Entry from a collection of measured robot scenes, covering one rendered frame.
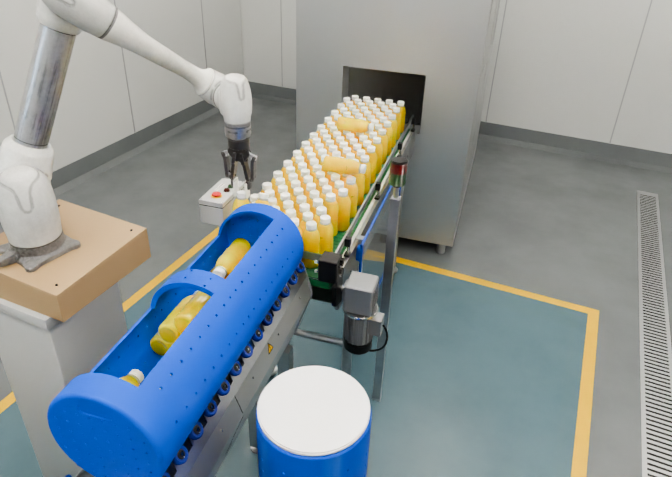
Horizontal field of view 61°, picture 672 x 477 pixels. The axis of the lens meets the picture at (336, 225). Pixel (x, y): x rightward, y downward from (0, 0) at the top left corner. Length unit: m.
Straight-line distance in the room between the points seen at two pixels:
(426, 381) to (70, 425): 1.98
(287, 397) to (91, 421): 0.45
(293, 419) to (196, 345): 0.29
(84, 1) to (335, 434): 1.27
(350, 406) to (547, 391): 1.81
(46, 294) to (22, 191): 0.30
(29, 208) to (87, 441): 0.76
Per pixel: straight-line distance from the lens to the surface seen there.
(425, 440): 2.78
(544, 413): 3.04
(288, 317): 1.96
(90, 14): 1.75
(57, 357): 2.04
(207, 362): 1.43
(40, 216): 1.90
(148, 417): 1.30
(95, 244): 2.01
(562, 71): 5.77
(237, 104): 1.95
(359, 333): 2.26
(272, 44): 6.63
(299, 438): 1.41
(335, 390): 1.51
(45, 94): 1.98
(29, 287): 1.91
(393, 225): 2.28
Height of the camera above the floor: 2.13
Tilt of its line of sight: 31 degrees down
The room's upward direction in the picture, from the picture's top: 2 degrees clockwise
